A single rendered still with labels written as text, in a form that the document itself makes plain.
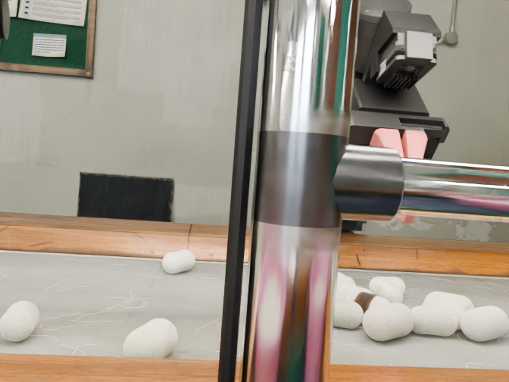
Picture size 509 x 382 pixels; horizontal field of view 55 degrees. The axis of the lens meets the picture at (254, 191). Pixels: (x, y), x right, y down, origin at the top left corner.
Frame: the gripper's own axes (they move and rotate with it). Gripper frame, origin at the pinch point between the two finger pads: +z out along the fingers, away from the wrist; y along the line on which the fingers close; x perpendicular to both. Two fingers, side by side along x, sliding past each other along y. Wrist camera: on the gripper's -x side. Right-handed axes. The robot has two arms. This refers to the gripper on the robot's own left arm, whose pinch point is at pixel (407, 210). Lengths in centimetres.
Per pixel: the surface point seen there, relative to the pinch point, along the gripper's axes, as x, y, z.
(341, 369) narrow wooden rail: -9.0, -10.8, 18.3
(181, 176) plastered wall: 134, -28, -149
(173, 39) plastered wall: 84, -37, -192
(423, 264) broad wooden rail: 12.9, 7.6, -4.9
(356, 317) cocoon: -0.4, -6.4, 10.4
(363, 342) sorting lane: -0.6, -6.3, 12.3
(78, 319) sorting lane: 0.7, -23.8, 10.8
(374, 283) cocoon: 4.8, -2.2, 3.8
